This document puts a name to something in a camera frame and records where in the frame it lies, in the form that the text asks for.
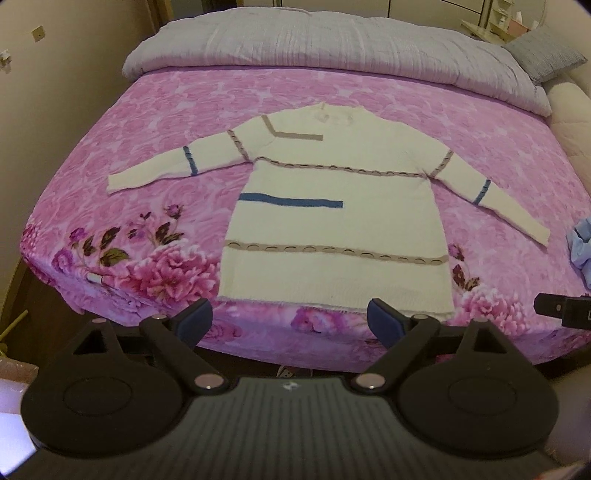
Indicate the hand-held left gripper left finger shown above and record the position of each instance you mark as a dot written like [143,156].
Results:
[197,321]

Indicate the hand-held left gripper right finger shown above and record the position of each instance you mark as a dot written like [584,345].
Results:
[382,323]

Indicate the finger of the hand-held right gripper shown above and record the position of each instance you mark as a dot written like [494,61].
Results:
[549,305]

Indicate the cream striped knit sweater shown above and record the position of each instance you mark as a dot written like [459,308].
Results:
[337,221]

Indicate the light blue cloth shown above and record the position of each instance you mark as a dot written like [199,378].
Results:
[581,244]

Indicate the small white tag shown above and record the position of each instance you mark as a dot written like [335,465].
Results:
[95,278]

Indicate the yellow-green stick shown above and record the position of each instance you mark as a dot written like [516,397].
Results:
[13,325]

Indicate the clear plastic bag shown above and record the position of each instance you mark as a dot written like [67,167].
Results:
[14,406]

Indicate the pink floral bed sheet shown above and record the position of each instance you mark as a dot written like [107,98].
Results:
[138,115]

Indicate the grey textured pillow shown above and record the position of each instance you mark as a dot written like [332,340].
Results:
[545,53]

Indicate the lavender grey quilt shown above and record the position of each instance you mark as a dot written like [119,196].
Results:
[323,41]

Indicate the cream bedside cabinet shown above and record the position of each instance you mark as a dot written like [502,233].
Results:
[498,21]

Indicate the wooden door frame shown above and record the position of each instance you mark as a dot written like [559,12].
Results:
[162,14]

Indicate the white wall switch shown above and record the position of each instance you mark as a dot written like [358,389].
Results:
[4,59]

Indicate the brass wall socket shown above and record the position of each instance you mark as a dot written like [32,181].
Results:
[36,32]

